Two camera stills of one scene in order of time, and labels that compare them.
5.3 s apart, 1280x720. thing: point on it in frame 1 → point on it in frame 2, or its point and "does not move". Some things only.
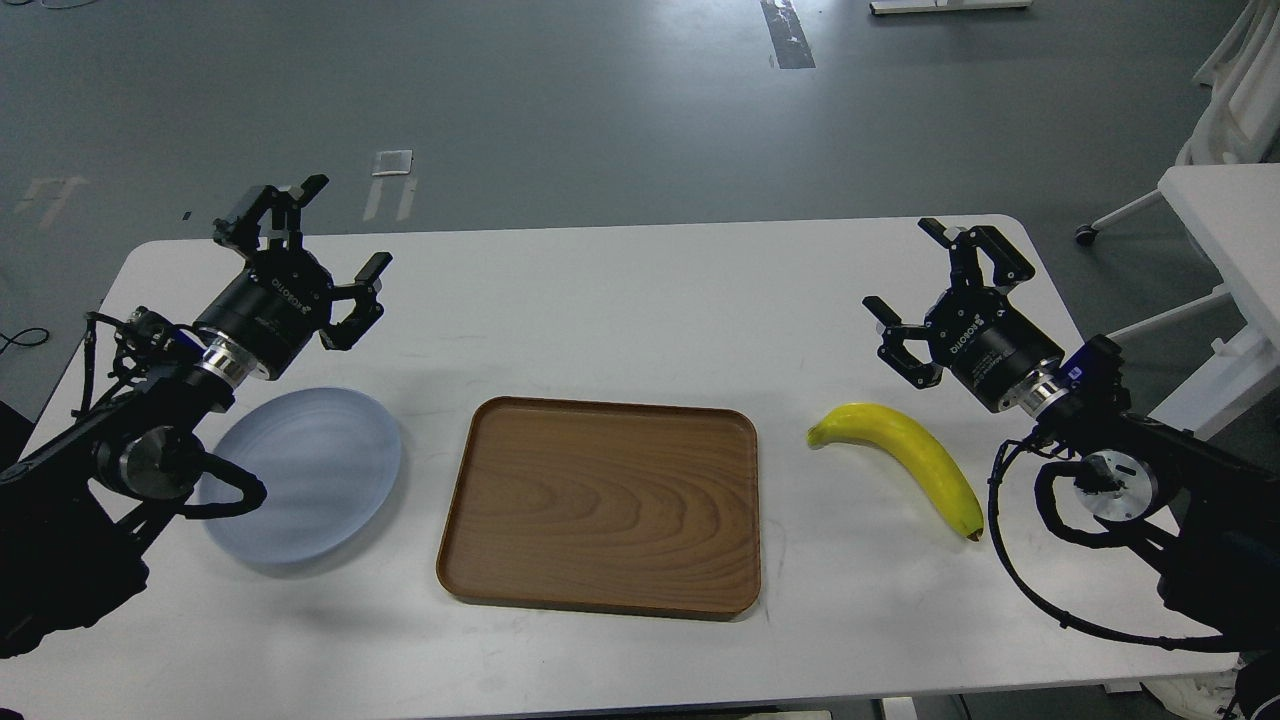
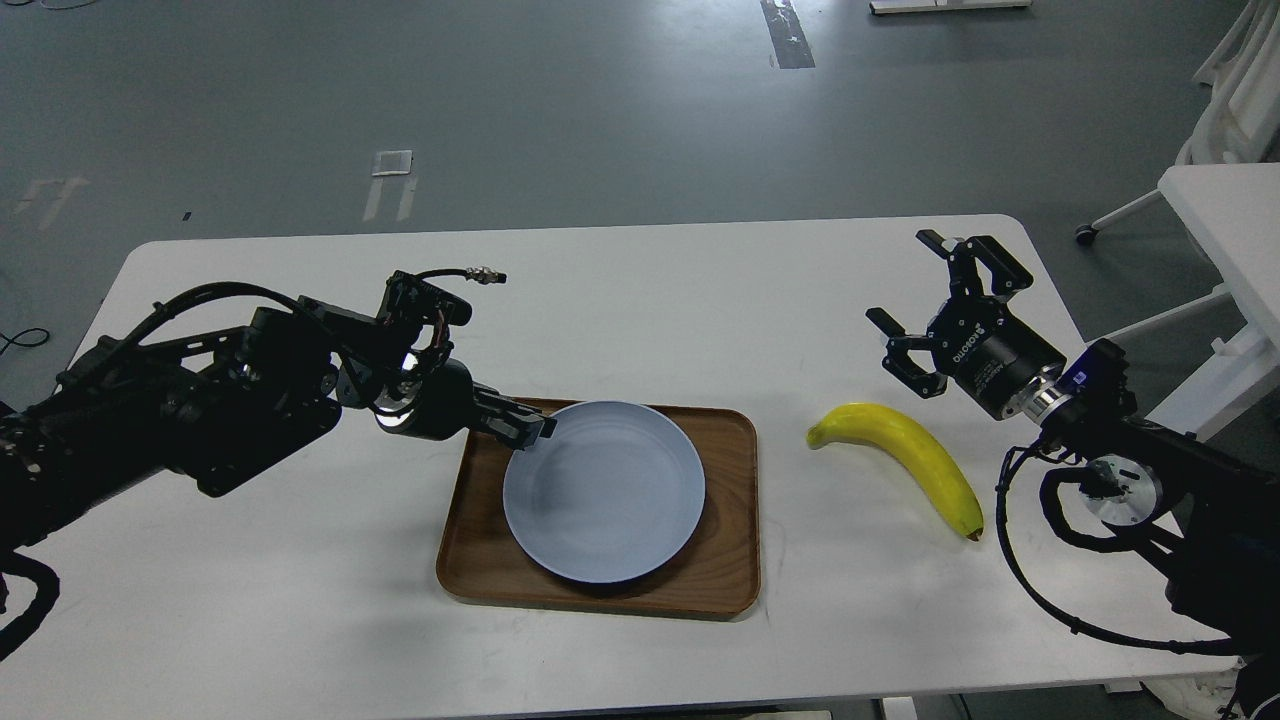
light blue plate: (328, 459) → (612, 496)
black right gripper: (975, 332) does not move
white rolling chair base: (1240, 121) does not move
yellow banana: (885, 426) does not move
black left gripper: (282, 298) → (439, 401)
